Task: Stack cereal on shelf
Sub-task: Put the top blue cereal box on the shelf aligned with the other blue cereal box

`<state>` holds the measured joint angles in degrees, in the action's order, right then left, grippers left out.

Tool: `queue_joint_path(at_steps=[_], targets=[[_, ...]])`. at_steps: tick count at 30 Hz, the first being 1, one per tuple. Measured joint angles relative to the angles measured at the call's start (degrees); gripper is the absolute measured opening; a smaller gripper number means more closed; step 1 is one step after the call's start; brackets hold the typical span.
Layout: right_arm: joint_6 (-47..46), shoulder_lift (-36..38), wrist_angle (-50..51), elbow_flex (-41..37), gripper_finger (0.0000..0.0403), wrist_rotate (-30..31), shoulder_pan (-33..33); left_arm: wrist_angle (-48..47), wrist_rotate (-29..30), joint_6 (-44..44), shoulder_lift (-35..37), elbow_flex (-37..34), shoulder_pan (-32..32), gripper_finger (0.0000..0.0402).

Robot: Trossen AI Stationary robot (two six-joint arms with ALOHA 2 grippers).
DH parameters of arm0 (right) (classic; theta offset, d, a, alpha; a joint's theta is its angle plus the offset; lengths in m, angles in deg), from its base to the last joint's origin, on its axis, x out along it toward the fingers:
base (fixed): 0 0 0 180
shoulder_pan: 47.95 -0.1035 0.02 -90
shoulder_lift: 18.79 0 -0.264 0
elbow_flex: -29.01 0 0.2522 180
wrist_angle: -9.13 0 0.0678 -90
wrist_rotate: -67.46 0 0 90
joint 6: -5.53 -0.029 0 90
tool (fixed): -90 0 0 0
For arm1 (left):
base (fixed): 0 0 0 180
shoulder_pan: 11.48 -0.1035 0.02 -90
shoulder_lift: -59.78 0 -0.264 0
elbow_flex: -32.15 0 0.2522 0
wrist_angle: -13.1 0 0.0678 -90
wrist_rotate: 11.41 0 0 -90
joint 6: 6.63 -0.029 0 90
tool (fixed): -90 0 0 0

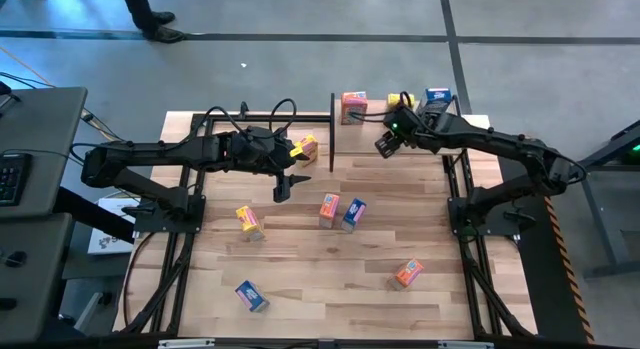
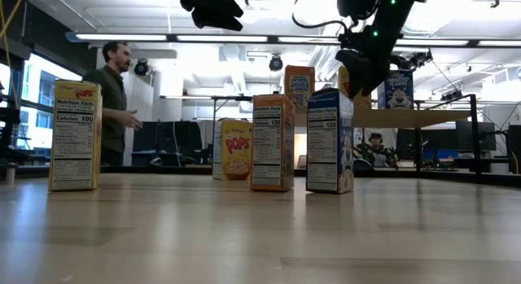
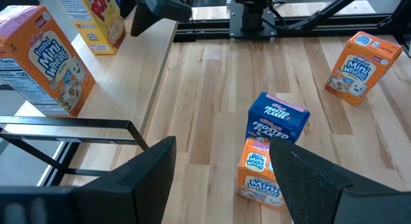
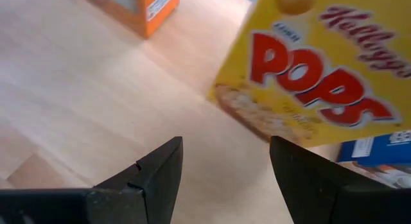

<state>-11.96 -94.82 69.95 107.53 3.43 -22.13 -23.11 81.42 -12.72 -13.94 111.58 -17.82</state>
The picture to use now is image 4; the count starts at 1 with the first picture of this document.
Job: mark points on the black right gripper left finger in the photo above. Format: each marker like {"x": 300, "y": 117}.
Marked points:
{"x": 138, "y": 195}

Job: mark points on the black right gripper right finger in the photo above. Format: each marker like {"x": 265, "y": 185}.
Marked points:
{"x": 321, "y": 195}

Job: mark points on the blue Frosted Flakes cereal box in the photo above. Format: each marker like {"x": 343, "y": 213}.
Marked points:
{"x": 375, "y": 150}

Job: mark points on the yellow Corn Pops cereal box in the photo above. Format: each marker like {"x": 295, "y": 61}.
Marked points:
{"x": 321, "y": 73}

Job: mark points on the orange Mini-Wheats cereal box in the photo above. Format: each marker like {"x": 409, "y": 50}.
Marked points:
{"x": 154, "y": 15}

